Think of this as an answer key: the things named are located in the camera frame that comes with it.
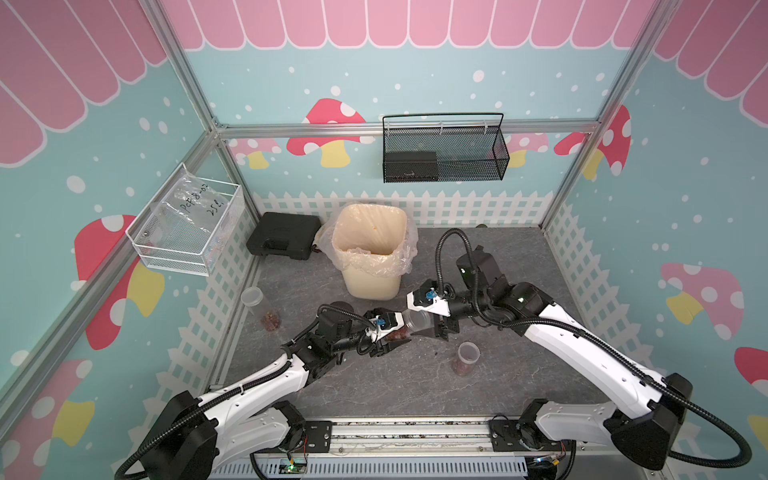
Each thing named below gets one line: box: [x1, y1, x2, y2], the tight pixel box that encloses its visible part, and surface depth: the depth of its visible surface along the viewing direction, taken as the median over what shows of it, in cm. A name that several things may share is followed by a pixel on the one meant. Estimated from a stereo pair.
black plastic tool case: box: [246, 212, 321, 260], surface depth 112 cm
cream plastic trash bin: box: [332, 203, 408, 301], surface depth 91 cm
